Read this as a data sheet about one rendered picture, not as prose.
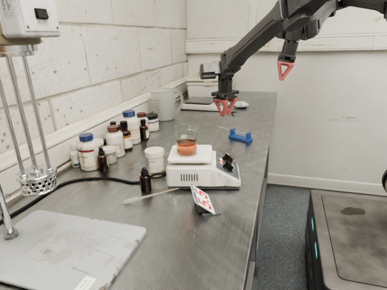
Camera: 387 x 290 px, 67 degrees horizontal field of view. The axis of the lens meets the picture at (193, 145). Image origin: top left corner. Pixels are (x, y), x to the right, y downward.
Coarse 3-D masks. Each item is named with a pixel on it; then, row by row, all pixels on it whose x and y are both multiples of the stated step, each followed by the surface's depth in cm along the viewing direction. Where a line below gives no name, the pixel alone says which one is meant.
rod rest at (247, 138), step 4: (232, 132) 119; (228, 136) 119; (232, 136) 118; (236, 136) 117; (240, 136) 117; (244, 136) 117; (248, 136) 113; (240, 140) 115; (244, 140) 114; (248, 140) 113; (252, 140) 115
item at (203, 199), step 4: (196, 188) 74; (196, 192) 72; (200, 192) 74; (196, 196) 69; (200, 196) 71; (204, 196) 73; (200, 200) 69; (204, 200) 71; (208, 200) 73; (204, 204) 68; (208, 204) 70; (208, 208) 68
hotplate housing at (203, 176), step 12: (168, 168) 78; (180, 168) 78; (192, 168) 77; (204, 168) 77; (216, 168) 77; (168, 180) 79; (180, 180) 78; (192, 180) 78; (204, 180) 78; (216, 180) 78; (228, 180) 77; (240, 180) 79
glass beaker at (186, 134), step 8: (176, 128) 80; (184, 128) 82; (192, 128) 81; (176, 136) 78; (184, 136) 76; (192, 136) 77; (176, 144) 79; (184, 144) 77; (192, 144) 78; (176, 152) 80; (184, 152) 78; (192, 152) 78
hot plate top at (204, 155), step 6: (174, 150) 84; (198, 150) 83; (204, 150) 83; (210, 150) 83; (174, 156) 80; (198, 156) 79; (204, 156) 79; (210, 156) 79; (168, 162) 78; (174, 162) 77; (180, 162) 77; (186, 162) 77; (192, 162) 77; (198, 162) 77; (204, 162) 77; (210, 162) 77
